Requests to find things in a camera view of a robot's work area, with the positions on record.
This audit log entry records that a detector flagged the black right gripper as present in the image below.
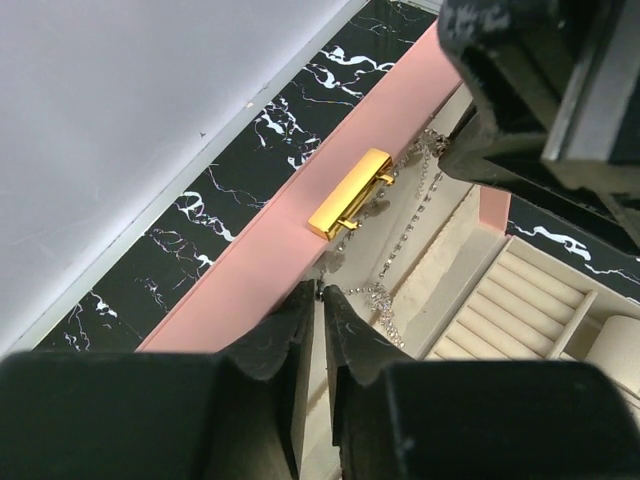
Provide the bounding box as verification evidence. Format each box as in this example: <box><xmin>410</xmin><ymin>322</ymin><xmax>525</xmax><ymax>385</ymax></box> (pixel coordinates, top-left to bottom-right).
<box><xmin>437</xmin><ymin>1</ymin><xmax>639</xmax><ymax>255</ymax></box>

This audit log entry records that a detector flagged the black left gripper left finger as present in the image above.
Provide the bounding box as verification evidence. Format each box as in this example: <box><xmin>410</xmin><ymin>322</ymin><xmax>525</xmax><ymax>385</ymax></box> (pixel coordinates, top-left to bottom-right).
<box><xmin>1</xmin><ymin>281</ymin><xmax>315</xmax><ymax>479</ymax></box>

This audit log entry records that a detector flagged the beige watch pillow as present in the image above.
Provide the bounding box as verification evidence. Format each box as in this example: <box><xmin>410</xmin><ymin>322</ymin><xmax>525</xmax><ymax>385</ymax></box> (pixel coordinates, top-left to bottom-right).
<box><xmin>597</xmin><ymin>315</ymin><xmax>639</xmax><ymax>361</ymax></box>

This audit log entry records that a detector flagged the pink jewelry box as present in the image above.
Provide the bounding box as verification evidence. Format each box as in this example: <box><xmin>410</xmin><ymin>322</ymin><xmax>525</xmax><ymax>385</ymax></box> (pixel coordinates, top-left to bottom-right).
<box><xmin>141</xmin><ymin>27</ymin><xmax>639</xmax><ymax>479</ymax></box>

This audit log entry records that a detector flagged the crystal rhinestone necklace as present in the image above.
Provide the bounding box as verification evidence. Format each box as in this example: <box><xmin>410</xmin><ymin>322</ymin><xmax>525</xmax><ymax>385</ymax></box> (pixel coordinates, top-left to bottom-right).
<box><xmin>319</xmin><ymin>126</ymin><xmax>451</xmax><ymax>351</ymax></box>

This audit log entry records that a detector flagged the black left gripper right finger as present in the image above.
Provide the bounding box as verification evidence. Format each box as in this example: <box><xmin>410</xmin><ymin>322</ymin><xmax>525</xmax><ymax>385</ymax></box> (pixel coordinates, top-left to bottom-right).
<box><xmin>323</xmin><ymin>286</ymin><xmax>639</xmax><ymax>479</ymax></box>

